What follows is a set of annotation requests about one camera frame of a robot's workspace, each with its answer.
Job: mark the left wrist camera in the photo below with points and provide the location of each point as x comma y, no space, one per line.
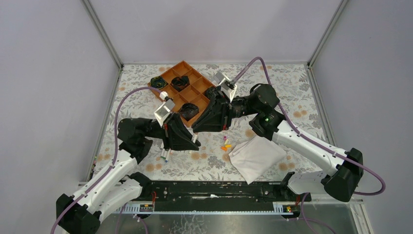
165,109

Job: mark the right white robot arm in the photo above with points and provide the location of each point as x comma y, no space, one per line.
343,169

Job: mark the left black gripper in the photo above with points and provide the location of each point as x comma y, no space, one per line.
168,130

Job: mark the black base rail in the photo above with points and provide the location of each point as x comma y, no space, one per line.
221,197

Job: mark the white marker pen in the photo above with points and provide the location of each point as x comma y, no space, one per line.
194,138

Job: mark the green patterned rolled tie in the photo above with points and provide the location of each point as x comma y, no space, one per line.
158,82

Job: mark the orange wooden compartment tray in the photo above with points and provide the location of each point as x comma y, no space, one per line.
194,93

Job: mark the dark blue rolled tie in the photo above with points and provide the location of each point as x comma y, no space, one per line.
188,111

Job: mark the white marker blue end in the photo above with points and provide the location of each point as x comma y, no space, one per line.
167,155

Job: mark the white folded cloth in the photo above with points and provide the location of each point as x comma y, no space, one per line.
254,157

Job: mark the dark green rolled tie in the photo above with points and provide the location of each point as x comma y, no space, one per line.
208,92

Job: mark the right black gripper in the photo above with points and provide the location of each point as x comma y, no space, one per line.
222,111

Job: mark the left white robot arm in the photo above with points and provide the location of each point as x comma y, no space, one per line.
84,211

